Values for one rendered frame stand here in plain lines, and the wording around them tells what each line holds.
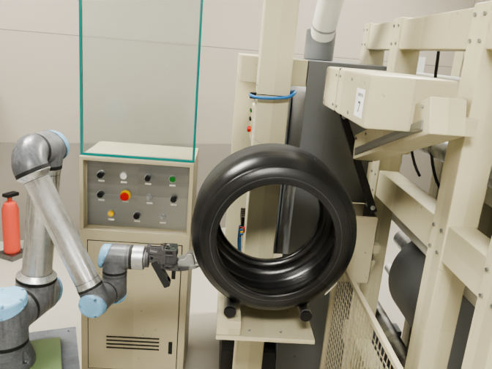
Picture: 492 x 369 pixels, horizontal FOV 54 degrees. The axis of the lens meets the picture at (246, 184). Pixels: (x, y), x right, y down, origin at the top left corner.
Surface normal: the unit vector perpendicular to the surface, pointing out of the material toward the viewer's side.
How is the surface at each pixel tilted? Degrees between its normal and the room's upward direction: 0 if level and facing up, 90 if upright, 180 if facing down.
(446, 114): 72
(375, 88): 90
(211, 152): 90
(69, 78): 90
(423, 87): 90
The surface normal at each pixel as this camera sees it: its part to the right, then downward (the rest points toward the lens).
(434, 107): 0.06, -0.04
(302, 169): 0.25, -0.50
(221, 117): 0.36, 0.28
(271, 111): 0.04, 0.27
